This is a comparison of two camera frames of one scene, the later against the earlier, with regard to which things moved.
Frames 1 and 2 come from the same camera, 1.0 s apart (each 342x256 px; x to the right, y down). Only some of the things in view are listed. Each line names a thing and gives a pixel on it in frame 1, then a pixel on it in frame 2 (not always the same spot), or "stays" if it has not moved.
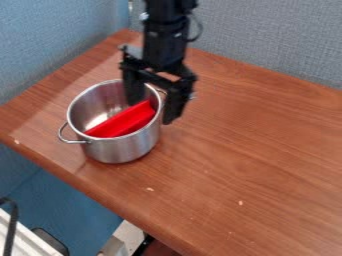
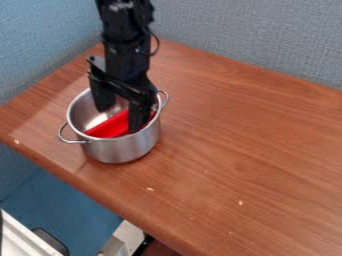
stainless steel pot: (95, 104) stays
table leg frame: (128, 241) stays
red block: (126, 122) stays
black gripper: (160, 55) -> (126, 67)
